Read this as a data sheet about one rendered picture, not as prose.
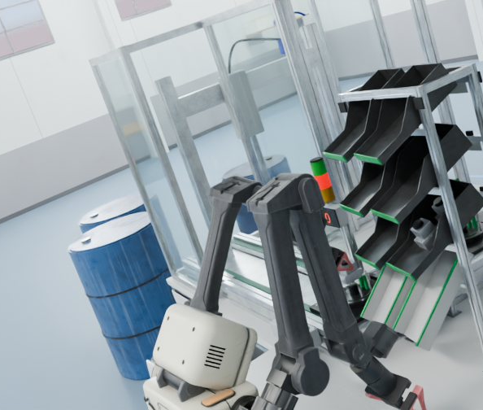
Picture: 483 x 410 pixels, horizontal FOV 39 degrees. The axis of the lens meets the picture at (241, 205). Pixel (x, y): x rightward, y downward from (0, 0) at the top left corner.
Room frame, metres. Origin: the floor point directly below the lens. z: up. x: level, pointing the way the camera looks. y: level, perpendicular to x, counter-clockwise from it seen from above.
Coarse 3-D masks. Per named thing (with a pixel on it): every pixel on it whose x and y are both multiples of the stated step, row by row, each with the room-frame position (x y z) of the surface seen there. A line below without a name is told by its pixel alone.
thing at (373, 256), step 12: (408, 216) 1.78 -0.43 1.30; (384, 228) 1.89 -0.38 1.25; (396, 228) 1.86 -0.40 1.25; (408, 228) 1.77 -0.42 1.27; (372, 240) 1.88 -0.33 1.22; (384, 240) 1.85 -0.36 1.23; (396, 240) 1.76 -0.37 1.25; (360, 252) 1.87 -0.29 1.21; (372, 252) 1.84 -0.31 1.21; (384, 252) 1.80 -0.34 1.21; (372, 264) 1.76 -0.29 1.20; (384, 264) 1.75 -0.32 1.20
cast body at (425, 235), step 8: (416, 224) 1.69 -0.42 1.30; (424, 224) 1.68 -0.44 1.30; (432, 224) 1.68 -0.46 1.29; (416, 232) 1.68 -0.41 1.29; (424, 232) 1.67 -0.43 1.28; (432, 232) 1.68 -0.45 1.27; (416, 240) 1.70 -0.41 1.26; (424, 240) 1.67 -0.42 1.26; (432, 240) 1.67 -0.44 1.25; (424, 248) 1.68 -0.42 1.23
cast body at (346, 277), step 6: (342, 264) 2.08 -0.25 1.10; (348, 264) 2.07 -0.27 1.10; (354, 264) 2.07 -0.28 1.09; (354, 270) 2.07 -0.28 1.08; (360, 270) 2.10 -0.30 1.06; (342, 276) 2.07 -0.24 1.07; (348, 276) 2.06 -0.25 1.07; (354, 276) 2.07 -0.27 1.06; (360, 276) 2.08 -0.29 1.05; (342, 282) 2.08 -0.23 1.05; (348, 282) 2.06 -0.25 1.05
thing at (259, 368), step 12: (264, 360) 2.10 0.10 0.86; (252, 372) 2.05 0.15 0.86; (264, 372) 2.03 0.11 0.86; (264, 384) 1.95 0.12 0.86; (336, 384) 1.81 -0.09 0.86; (300, 396) 1.81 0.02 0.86; (312, 396) 1.79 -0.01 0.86; (324, 396) 1.77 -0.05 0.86; (336, 396) 1.75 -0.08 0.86; (348, 396) 1.73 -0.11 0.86; (300, 408) 1.75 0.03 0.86; (312, 408) 1.73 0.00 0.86; (324, 408) 1.71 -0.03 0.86; (336, 408) 1.69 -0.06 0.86; (348, 408) 1.67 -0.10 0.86; (360, 408) 1.65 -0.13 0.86; (372, 408) 1.64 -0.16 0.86
